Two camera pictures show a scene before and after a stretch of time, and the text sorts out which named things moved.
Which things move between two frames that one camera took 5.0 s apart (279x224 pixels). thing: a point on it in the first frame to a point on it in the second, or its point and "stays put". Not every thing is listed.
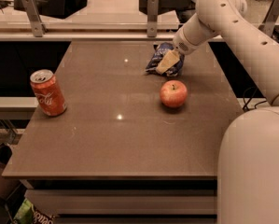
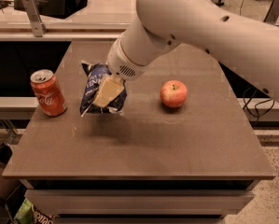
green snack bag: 25,214 stays put
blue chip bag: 160,50 to 95,73
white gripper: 182,45 to 122,64
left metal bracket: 32,8 stays put
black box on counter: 58,1 stays put
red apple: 173,93 stays put
